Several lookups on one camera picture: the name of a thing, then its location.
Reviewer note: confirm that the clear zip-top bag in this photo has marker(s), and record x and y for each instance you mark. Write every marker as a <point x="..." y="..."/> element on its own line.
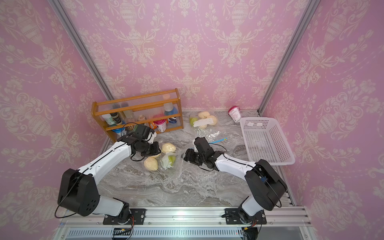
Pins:
<point x="213" y="134"/>
<point x="162" y="158"/>

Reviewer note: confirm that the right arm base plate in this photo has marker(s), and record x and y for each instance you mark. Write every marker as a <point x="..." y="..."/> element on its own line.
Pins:
<point x="235" y="216"/>

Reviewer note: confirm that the white green bottle on shelf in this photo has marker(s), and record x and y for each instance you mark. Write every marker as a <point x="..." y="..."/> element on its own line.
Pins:
<point x="109" y="119"/>

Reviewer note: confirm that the green pear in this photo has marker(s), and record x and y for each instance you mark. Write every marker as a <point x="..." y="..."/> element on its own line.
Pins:
<point x="192" y="121"/>
<point x="171" y="161"/>

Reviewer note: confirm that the pink lid yogurt cup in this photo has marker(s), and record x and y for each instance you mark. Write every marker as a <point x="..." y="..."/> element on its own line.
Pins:
<point x="235" y="114"/>

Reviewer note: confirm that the blue white bottle on shelf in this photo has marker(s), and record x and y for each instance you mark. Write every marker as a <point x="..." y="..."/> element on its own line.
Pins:
<point x="170" y="110"/>

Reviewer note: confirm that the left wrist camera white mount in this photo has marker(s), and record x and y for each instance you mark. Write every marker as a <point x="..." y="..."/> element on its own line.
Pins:
<point x="144" y="133"/>

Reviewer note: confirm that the orange snack packet on shelf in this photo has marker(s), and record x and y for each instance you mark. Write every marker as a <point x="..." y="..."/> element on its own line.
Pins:
<point x="152" y="125"/>

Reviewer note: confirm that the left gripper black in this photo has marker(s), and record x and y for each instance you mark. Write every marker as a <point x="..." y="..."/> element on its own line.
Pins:
<point x="156" y="151"/>

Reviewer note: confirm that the pink lid cup on shelf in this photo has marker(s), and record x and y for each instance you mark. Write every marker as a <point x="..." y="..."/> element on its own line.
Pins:
<point x="161" y="125"/>

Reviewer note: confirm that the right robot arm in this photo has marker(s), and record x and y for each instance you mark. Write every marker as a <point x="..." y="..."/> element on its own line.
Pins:
<point x="265" y="184"/>

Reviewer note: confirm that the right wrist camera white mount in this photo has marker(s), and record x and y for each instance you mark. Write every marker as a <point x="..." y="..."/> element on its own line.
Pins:
<point x="203" y="147"/>

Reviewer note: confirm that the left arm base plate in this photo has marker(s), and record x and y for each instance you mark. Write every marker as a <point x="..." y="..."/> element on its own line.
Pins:
<point x="132" y="217"/>

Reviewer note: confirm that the beige pear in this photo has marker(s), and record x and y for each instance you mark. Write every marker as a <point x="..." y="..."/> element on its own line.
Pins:
<point x="168" y="148"/>
<point x="151" y="164"/>

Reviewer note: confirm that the white plastic basket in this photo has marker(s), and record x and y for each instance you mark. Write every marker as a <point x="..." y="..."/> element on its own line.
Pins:
<point x="264" y="140"/>

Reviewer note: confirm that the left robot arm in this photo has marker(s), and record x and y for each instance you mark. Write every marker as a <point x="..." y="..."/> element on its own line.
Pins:
<point x="79" y="188"/>

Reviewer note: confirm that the wooden shelf rack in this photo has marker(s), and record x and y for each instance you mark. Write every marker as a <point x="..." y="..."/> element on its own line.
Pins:
<point x="139" y="109"/>

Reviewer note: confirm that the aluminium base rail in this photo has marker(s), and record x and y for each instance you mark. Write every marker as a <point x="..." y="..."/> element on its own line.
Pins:
<point x="190" y="223"/>

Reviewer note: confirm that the blue lid cup lower shelf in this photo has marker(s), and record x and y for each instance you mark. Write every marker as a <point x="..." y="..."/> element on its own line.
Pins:
<point x="120" y="132"/>

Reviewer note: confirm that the dark spice jar on shelf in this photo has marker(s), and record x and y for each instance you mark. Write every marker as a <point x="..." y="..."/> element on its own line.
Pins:
<point x="117" y="119"/>

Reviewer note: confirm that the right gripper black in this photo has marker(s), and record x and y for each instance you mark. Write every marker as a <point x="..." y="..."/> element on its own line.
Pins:
<point x="189" y="156"/>

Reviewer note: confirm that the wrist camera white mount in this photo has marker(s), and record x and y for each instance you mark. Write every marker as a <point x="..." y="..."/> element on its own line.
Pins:
<point x="144" y="133"/>
<point x="203" y="147"/>

